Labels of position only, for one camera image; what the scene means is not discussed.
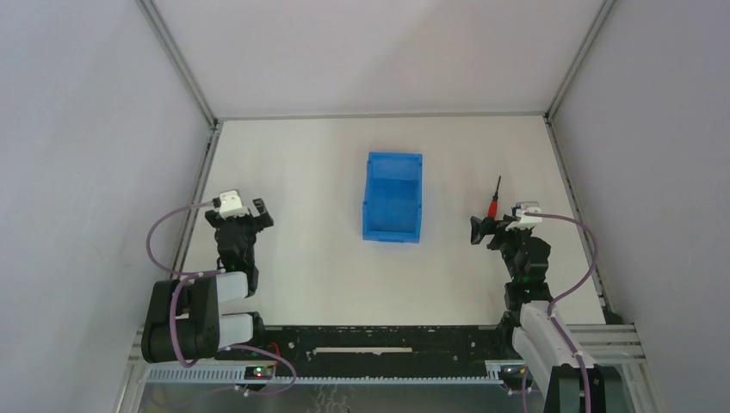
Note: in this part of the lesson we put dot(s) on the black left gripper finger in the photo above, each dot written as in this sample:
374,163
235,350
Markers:
212,217
263,220

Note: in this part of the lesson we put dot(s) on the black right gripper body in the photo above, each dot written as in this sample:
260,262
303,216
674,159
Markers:
493,229

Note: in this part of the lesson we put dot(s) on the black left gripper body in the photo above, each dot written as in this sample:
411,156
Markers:
242,223

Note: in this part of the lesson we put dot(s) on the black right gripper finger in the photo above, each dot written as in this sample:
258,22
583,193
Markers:
481,228
503,223

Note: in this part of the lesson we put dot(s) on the red black screwdriver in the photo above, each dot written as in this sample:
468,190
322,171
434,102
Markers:
493,207

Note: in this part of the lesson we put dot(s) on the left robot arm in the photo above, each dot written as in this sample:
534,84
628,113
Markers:
183,321

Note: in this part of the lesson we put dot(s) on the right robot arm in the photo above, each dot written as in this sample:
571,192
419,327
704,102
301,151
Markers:
569,378

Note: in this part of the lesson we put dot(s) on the blue plastic bin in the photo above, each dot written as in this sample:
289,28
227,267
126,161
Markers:
392,206

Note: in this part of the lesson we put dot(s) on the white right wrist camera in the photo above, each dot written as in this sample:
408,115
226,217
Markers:
525,216

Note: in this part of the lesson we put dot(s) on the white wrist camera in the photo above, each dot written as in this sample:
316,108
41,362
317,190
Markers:
525,216
229,205

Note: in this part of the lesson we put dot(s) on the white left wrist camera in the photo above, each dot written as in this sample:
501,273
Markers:
229,205

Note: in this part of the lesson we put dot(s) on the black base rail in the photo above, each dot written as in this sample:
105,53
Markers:
471,342

